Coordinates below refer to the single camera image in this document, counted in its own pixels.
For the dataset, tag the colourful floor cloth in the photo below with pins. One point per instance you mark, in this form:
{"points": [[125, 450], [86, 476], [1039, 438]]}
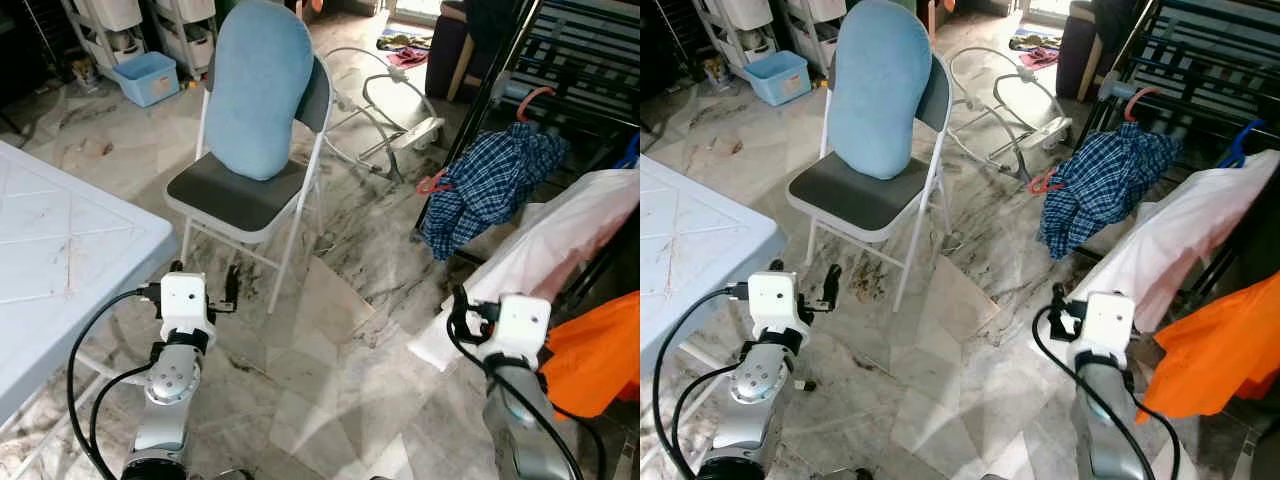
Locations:
{"points": [[1040, 55], [405, 55]]}

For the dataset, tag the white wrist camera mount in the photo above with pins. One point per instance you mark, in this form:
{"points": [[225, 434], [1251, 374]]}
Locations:
{"points": [[183, 300], [772, 300], [522, 325], [1108, 322]]}

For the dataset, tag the blue plaid shirt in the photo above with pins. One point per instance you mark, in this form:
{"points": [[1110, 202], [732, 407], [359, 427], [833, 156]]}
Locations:
{"points": [[490, 185], [1105, 185]]}

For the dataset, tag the orange shirt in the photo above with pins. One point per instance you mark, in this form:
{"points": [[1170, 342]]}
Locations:
{"points": [[595, 355], [1220, 350]]}

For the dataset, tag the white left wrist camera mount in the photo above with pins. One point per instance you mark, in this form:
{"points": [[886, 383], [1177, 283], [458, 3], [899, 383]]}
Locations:
{"points": [[183, 300], [772, 300]]}

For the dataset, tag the light blue plastic bin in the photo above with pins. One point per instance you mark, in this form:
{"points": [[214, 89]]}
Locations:
{"points": [[148, 80], [778, 78]]}

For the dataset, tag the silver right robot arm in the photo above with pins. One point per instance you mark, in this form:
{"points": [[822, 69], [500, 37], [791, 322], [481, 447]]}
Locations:
{"points": [[520, 420], [1110, 420]]}

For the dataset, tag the white drawer cart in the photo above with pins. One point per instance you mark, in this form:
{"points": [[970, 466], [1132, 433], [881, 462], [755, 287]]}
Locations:
{"points": [[190, 20], [110, 15], [815, 15], [745, 12]]}

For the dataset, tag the dark purple ottoman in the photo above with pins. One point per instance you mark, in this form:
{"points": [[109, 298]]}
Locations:
{"points": [[445, 50], [1075, 50]]}

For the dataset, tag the coral red hanger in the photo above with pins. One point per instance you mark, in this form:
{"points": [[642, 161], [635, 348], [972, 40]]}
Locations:
{"points": [[1040, 186], [432, 186]]}

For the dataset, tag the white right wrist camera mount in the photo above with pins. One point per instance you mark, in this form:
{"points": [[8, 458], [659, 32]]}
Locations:
{"points": [[522, 325], [1108, 322]]}

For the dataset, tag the blue plastic hanger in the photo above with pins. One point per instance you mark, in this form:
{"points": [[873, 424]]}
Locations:
{"points": [[1240, 140], [631, 150]]}

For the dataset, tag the light blue pillow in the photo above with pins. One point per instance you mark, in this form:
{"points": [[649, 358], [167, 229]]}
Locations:
{"points": [[260, 90], [880, 90]]}

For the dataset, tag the white shirt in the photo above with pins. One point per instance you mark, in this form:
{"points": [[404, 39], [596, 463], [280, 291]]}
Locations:
{"points": [[1190, 230], [560, 240]]}

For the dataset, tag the black clothes drying rack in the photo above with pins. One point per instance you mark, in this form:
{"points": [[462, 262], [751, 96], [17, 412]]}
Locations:
{"points": [[585, 75], [1215, 75]]}

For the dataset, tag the white grey folding chair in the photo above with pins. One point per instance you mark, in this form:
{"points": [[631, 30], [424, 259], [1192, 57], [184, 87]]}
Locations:
{"points": [[230, 195], [850, 195]]}

